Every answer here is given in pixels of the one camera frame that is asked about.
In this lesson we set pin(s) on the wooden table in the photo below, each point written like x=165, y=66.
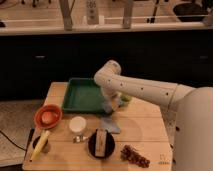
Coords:
x=142, y=127

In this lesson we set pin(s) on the orange bowl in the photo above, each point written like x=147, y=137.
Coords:
x=47, y=116

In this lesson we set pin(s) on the green mug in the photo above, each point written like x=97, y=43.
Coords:
x=125, y=100

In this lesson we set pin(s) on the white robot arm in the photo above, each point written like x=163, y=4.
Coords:
x=193, y=139

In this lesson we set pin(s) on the white cup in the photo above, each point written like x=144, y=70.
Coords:
x=77, y=125

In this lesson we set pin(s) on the wooden block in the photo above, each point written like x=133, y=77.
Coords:
x=100, y=143

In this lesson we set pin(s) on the blue sponge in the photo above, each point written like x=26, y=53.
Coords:
x=107, y=108

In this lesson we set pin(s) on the brown granola cluster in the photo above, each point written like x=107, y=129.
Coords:
x=128, y=153

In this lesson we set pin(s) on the small metal clip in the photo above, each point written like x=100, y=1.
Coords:
x=79, y=139

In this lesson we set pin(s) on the green plastic tray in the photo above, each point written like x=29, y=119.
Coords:
x=83, y=96

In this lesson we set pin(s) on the black round plate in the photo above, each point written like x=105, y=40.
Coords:
x=109, y=148

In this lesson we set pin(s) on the small black bowl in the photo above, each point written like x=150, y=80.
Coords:
x=44, y=145

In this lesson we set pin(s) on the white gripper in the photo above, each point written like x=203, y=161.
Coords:
x=111, y=96

